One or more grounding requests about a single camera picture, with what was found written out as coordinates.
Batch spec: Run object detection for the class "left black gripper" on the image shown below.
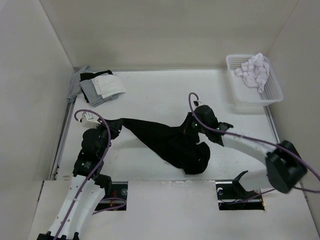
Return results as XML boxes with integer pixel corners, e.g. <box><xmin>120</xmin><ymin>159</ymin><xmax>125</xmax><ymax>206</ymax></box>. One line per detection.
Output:
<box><xmin>93</xmin><ymin>117</ymin><xmax>124</xmax><ymax>157</ymax></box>

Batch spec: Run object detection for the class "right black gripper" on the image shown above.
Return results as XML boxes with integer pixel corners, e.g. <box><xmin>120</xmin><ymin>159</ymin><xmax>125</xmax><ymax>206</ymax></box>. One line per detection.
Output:
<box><xmin>176</xmin><ymin>112</ymin><xmax>208</xmax><ymax>136</ymax></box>

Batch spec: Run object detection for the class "black tank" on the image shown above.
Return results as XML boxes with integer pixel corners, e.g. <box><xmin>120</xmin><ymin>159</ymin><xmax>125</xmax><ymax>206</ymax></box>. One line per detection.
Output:
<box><xmin>123</xmin><ymin>112</ymin><xmax>211</xmax><ymax>175</ymax></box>
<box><xmin>80</xmin><ymin>70</ymin><xmax>113</xmax><ymax>82</ymax></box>

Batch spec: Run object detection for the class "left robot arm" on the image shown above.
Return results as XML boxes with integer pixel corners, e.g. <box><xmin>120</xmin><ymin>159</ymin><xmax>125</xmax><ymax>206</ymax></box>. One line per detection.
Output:
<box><xmin>37</xmin><ymin>119</ymin><xmax>123</xmax><ymax>240</ymax></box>

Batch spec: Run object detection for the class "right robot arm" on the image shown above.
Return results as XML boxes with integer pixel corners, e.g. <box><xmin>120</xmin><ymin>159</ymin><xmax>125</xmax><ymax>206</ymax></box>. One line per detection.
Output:
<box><xmin>192</xmin><ymin>105</ymin><xmax>308</xmax><ymax>198</ymax></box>

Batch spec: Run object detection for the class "folded white tank top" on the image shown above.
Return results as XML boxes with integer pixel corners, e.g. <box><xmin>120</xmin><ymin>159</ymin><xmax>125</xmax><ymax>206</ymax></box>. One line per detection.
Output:
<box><xmin>91</xmin><ymin>74</ymin><xmax>126</xmax><ymax>99</ymax></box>

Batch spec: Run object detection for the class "folded grey tank top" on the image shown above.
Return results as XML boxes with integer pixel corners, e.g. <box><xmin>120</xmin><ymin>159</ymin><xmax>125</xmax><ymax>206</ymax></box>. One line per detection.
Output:
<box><xmin>80</xmin><ymin>80</ymin><xmax>119</xmax><ymax>107</ymax></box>

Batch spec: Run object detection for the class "folded black tank top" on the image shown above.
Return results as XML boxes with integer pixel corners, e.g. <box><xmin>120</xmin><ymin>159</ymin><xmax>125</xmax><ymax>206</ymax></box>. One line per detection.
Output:
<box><xmin>80</xmin><ymin>70</ymin><xmax>113</xmax><ymax>82</ymax></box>

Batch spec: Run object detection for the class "white crumpled tank top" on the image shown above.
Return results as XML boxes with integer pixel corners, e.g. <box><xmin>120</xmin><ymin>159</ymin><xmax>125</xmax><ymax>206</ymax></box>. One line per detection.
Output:
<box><xmin>235</xmin><ymin>53</ymin><xmax>270</xmax><ymax>94</ymax></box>

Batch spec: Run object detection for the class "white plastic basket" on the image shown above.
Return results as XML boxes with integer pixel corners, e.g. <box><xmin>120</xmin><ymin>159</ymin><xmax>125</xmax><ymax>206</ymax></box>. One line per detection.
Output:
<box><xmin>225</xmin><ymin>54</ymin><xmax>284</xmax><ymax>107</ymax></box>

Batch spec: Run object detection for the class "grey cloth at corner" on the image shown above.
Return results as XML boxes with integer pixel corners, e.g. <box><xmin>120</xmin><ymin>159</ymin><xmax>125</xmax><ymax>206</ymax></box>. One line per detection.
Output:
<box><xmin>67</xmin><ymin>65</ymin><xmax>91</xmax><ymax>104</ymax></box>

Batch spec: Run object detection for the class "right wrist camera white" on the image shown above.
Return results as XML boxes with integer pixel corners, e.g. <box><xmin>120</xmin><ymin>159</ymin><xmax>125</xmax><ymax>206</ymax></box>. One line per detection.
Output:
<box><xmin>193</xmin><ymin>100</ymin><xmax>205</xmax><ymax>108</ymax></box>

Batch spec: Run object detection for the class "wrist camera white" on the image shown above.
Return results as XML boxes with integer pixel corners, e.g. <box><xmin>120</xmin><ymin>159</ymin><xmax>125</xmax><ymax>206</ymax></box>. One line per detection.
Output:
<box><xmin>193</xmin><ymin>100</ymin><xmax>205</xmax><ymax>108</ymax></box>
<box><xmin>79</xmin><ymin>111</ymin><xmax>101</xmax><ymax>129</ymax></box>

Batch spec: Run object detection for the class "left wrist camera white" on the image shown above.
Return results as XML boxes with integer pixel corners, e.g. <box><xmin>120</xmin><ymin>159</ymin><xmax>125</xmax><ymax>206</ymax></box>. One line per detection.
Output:
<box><xmin>79</xmin><ymin>111</ymin><xmax>101</xmax><ymax>129</ymax></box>

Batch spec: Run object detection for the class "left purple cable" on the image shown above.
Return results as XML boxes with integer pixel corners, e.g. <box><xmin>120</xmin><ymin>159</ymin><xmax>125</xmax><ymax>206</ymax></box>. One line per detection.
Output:
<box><xmin>53</xmin><ymin>109</ymin><xmax>128</xmax><ymax>240</ymax></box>

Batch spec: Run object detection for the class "purple cable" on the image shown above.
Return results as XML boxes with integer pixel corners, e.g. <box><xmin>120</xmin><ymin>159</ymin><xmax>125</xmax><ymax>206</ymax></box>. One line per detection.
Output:
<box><xmin>53</xmin><ymin>109</ymin><xmax>128</xmax><ymax>240</ymax></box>
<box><xmin>187</xmin><ymin>92</ymin><xmax>320</xmax><ymax>205</ymax></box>

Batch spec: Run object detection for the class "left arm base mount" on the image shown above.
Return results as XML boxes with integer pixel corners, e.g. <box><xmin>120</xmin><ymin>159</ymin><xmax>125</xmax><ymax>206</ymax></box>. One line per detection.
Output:
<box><xmin>94</xmin><ymin>181</ymin><xmax>129</xmax><ymax>212</ymax></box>

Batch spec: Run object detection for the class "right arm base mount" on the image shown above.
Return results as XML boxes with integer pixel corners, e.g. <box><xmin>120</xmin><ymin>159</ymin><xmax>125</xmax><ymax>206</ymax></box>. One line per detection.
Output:
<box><xmin>215</xmin><ymin>181</ymin><xmax>265</xmax><ymax>211</ymax></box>

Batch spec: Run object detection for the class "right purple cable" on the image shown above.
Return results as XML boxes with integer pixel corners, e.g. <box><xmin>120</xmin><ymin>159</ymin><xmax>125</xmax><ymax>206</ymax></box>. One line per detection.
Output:
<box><xmin>187</xmin><ymin>92</ymin><xmax>320</xmax><ymax>205</ymax></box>

